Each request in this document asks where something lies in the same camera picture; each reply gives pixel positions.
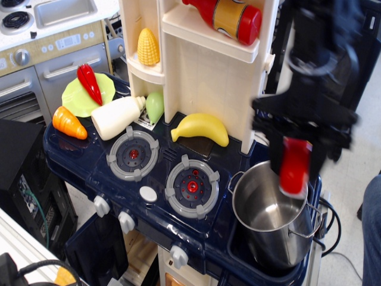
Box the yellow toy corn cob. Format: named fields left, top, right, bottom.
left=137, top=28, right=160, bottom=66

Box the grey stove knob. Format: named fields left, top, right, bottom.
left=93, top=195, right=110, bottom=217
left=170, top=245, right=189, bottom=269
left=118, top=212, right=136, bottom=234

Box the grey round stove button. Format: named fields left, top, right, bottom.
left=139, top=186, right=158, bottom=203

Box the stainless steel pot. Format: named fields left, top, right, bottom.
left=228, top=161, right=323, bottom=269

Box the yellow toy banana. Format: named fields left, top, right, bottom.
left=171, top=113, right=229, bottom=147

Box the black cable lower left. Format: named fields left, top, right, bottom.
left=16, top=259, right=83, bottom=286

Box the red white toy sushi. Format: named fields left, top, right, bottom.
left=279, top=137, right=313, bottom=200

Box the white toy mayonnaise bottle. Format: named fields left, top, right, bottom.
left=90, top=97, right=146, bottom=141

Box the light green toy plate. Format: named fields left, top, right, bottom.
left=61, top=73, right=115, bottom=117

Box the grey left toy burner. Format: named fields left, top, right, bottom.
left=107, top=126, right=160, bottom=182

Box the grey middle stove knob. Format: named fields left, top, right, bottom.
left=118, top=212, right=136, bottom=234

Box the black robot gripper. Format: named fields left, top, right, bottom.
left=252, top=50, right=358, bottom=181

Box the black box left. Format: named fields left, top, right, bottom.
left=1, top=119, right=77, bottom=260

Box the red toy chili pepper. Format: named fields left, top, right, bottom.
left=77, top=64, right=103, bottom=106

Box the red toy ketchup bottle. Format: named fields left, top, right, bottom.
left=182, top=0, right=262, bottom=46

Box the grey toy burner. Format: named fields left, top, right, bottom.
left=107, top=126, right=160, bottom=182
left=164, top=155, right=220, bottom=220

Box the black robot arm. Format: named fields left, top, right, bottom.
left=252, top=1, right=363, bottom=182

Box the cream toy kitchen shelf tower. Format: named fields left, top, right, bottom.
left=120, top=1, right=279, bottom=154

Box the light green toy pear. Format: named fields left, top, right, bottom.
left=146, top=92, right=164, bottom=125

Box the grey right toy burner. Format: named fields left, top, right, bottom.
left=164, top=155, right=220, bottom=220

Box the green cable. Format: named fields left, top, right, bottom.
left=25, top=189, right=50, bottom=250

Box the black cable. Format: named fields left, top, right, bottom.
left=312, top=197, right=342, bottom=258
left=16, top=259, right=83, bottom=286

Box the blue jeans leg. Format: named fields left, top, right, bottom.
left=362, top=175, right=380, bottom=285

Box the orange toy carrot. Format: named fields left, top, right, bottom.
left=52, top=106, right=88, bottom=140

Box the navy blue toy kitchen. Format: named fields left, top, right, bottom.
left=44, top=113, right=310, bottom=285

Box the grey left stove knob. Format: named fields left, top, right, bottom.
left=93, top=195, right=110, bottom=217

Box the grey right stove knob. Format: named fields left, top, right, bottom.
left=170, top=245, right=189, bottom=269

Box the black cable right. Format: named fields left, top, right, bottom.
left=312, top=197, right=342, bottom=258

